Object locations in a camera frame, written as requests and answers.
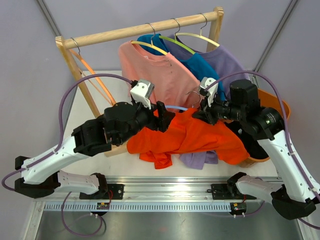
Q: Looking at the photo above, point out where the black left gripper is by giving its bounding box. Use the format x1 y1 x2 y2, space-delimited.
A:
116 98 175 146

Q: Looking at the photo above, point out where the light blue plastic hanger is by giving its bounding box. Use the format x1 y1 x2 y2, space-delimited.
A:
165 90 202 112

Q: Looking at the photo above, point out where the orange t-shirt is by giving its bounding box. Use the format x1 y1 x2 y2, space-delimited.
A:
126 108 249 170

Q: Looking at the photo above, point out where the pink t-shirt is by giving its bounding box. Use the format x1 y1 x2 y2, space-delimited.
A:
118 41 200 105

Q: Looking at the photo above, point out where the orange plastic hanger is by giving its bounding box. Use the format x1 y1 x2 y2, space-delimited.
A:
68 37 117 106

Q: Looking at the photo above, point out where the black t-shirt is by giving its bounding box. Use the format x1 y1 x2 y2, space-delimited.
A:
224 120 269 161

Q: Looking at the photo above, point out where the yellow plastic hanger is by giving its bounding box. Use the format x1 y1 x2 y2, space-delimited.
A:
130 22 168 56

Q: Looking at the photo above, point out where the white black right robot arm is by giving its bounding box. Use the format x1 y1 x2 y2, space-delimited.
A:
192 77 320 220

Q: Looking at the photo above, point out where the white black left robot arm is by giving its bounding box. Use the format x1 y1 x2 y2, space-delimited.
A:
13 101 175 200

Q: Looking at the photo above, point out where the purple t-shirt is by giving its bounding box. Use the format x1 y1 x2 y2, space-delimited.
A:
164 40 250 170

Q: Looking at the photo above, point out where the blue t-shirt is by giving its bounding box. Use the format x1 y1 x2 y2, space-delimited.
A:
136 33 226 101

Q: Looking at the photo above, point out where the green plastic hanger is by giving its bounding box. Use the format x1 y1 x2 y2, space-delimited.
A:
159 18 196 55

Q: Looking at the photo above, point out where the cream plastic hanger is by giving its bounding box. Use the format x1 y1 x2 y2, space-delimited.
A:
174 13 220 47

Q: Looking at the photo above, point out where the orange laundry basket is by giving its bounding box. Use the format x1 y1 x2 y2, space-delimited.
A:
238 87 292 169

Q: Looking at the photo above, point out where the wooden clothes rack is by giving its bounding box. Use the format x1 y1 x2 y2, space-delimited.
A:
54 6 225 158

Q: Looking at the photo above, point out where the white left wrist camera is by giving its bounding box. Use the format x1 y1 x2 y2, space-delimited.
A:
129 79 155 110

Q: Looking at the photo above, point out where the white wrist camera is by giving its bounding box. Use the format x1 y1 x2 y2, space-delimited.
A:
199 77 219 107
129 79 155 110

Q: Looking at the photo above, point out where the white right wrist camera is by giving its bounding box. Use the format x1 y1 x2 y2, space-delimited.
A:
199 77 219 107

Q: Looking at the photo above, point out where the aluminium mounting rail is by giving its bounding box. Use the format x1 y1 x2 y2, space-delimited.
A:
37 174 283 202

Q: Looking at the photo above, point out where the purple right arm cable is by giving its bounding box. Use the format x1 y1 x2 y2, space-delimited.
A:
206 71 320 230

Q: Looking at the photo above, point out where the white slotted cable duct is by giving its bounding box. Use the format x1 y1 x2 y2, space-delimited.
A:
43 201 232 212

